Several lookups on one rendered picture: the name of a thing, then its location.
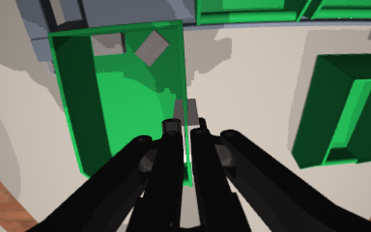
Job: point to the grey metal shelf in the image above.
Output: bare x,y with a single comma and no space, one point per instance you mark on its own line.
38,18

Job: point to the green open-front bin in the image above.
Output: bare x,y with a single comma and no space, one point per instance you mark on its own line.
237,10
331,100
110,99
339,8

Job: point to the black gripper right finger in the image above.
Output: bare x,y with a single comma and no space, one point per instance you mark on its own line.
282,200

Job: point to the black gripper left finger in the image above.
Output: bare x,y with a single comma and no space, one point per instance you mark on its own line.
103,202

